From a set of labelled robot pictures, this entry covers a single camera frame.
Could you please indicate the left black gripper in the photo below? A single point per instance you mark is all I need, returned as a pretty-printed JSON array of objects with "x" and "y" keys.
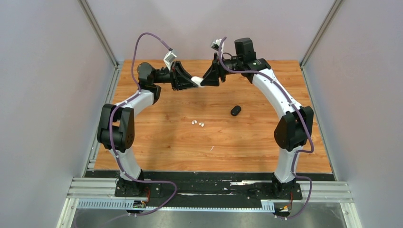
[{"x": 180, "y": 79}]

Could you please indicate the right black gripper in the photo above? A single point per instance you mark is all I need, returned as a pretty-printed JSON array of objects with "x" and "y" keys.
[{"x": 212, "y": 77}]

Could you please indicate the white charging case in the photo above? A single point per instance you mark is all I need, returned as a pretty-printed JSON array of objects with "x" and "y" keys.
[{"x": 197, "y": 82}]

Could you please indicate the black charging case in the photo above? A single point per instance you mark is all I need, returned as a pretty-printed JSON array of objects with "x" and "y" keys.
[{"x": 235, "y": 110}]

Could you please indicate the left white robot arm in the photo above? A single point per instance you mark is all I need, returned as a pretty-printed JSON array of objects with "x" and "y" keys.
[{"x": 116, "y": 130}]

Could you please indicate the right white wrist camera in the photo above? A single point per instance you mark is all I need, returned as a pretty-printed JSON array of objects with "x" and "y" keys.
[{"x": 218, "y": 45}]

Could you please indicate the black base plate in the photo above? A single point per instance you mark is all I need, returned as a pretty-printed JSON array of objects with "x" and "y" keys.
[{"x": 209, "y": 189}]

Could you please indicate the aluminium frame rail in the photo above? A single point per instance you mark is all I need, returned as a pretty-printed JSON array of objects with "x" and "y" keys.
[{"x": 99, "y": 193}]

